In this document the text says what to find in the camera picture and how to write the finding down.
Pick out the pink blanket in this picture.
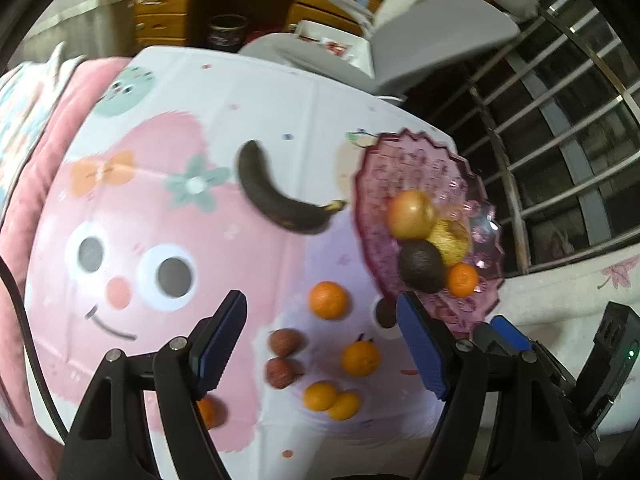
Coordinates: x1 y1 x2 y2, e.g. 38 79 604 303
0 56 132 480

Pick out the metal window grille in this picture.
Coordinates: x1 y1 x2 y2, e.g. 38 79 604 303
419 0 640 277

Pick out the dark overripe banana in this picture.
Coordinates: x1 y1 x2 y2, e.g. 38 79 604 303
236 140 348 236

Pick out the cartoon printed tablecloth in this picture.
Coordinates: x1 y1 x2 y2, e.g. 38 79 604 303
25 45 501 480

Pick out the dark avocado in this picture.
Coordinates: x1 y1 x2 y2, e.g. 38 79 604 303
398 240 447 293

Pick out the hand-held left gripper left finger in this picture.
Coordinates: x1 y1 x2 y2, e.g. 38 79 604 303
59 290 248 480

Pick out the black waste bin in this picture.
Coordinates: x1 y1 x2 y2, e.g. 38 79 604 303
206 13 250 52

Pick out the purple glass fruit plate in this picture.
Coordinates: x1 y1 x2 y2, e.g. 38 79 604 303
351 129 506 338

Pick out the small orange mandarin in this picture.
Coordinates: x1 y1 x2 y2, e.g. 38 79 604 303
196 394 227 431
446 263 480 298
308 281 349 321
341 336 381 378
327 391 362 421
303 381 339 412

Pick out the black cable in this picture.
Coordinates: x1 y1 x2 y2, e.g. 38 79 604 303
0 259 69 447

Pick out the red lychee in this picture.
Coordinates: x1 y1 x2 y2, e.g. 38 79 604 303
265 357 305 391
268 329 305 358

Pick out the yellow pear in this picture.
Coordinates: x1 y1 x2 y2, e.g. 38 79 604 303
427 220 472 267

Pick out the red yellow apple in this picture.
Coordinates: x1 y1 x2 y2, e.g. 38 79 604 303
386 190 437 241

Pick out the grey office chair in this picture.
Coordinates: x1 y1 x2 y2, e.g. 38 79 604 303
239 0 555 102

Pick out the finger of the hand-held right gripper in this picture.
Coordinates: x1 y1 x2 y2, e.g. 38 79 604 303
472 316 576 411

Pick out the patterned pillow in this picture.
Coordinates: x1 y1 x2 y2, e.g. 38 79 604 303
0 41 87 201

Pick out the wooden desk with drawers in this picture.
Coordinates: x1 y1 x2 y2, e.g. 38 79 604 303
131 0 397 56

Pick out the white box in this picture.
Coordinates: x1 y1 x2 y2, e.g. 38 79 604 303
294 20 375 63

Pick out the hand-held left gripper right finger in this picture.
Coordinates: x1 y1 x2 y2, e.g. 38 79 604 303
396 291 583 480

